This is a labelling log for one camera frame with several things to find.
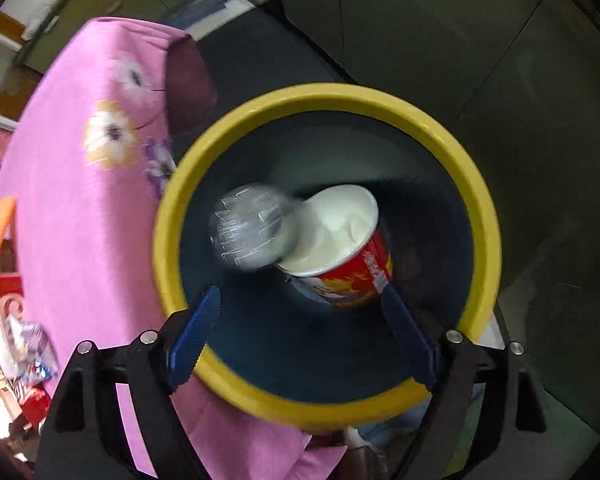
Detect yellow-rimmed dark bin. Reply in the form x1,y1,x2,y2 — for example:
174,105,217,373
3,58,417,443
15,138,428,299
152,82,503,433

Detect blue and white snack packet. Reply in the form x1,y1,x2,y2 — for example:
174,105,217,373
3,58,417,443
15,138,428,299
0,320,61,382

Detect pink floral tablecloth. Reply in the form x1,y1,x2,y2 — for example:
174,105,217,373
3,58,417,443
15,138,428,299
0,17,351,480

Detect red instant noodle cup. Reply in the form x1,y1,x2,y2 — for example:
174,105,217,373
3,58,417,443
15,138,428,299
275,185,396,311

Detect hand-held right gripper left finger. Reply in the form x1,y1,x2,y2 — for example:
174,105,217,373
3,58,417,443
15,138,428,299
35,285,222,480

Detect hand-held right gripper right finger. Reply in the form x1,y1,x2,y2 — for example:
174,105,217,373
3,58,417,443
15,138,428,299
379,282,549,480

